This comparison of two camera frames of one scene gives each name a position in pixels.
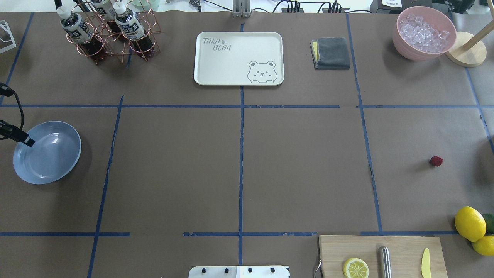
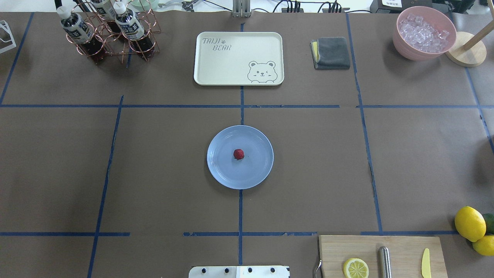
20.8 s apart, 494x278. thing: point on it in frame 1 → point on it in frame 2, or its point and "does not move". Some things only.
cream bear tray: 239,58 does not move
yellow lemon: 484,245 does not move
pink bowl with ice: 423,33 does not move
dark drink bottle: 80,33 does not move
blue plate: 56,150 → 238,154
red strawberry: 436,161 → 238,154
